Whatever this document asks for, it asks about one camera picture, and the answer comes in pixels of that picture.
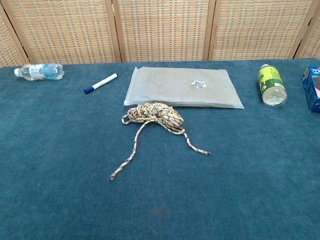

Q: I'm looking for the translucent zip bag with cloth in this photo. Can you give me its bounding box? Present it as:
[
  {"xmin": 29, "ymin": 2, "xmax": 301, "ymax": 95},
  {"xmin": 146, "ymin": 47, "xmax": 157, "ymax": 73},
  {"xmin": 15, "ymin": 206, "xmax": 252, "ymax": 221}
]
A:
[{"xmin": 123, "ymin": 66, "xmax": 245, "ymax": 110}]

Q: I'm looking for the white marker blue cap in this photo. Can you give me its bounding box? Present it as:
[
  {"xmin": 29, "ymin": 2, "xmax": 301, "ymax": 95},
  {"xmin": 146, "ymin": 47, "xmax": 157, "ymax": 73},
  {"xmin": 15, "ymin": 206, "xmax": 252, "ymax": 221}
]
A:
[{"xmin": 83, "ymin": 73, "xmax": 119, "ymax": 95}]

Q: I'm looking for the clear water bottle blue label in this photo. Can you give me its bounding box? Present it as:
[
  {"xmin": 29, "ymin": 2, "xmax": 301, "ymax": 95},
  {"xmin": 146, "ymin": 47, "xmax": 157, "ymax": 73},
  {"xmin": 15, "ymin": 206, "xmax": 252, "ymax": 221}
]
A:
[{"xmin": 13, "ymin": 63, "xmax": 65, "ymax": 81}]

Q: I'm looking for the clear bottle green label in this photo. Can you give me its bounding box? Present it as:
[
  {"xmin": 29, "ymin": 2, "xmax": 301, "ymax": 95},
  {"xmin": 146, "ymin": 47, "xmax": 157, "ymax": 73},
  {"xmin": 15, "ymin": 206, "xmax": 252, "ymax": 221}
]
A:
[{"xmin": 257, "ymin": 63, "xmax": 288, "ymax": 109}]

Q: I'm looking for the woven folding screen panel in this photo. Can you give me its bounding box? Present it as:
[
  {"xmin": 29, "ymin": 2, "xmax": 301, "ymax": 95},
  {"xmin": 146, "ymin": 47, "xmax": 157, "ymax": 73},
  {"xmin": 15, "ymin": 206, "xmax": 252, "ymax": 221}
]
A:
[
  {"xmin": 294, "ymin": 9, "xmax": 320, "ymax": 60},
  {"xmin": 208, "ymin": 0, "xmax": 317, "ymax": 61},
  {"xmin": 0, "ymin": 4, "xmax": 33, "ymax": 68},
  {"xmin": 0, "ymin": 0, "xmax": 122, "ymax": 65},
  {"xmin": 111, "ymin": 0, "xmax": 216, "ymax": 63}
]

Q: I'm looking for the blue carpet table mat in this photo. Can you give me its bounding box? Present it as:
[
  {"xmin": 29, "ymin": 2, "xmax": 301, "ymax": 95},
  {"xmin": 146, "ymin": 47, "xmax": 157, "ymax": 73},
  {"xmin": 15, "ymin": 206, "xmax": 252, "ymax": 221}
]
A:
[{"xmin": 0, "ymin": 57, "xmax": 320, "ymax": 240}]

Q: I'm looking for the beige braided rope bundle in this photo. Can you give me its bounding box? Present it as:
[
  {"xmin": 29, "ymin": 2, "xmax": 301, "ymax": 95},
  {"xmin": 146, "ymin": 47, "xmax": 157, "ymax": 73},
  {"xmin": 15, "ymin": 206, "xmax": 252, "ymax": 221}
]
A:
[{"xmin": 109, "ymin": 101, "xmax": 212, "ymax": 181}]

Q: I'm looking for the blue cookie box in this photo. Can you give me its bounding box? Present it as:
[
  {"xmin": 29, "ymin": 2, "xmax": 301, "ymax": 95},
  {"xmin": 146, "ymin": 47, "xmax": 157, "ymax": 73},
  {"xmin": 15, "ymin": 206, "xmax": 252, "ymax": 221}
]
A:
[{"xmin": 301, "ymin": 65, "xmax": 320, "ymax": 113}]

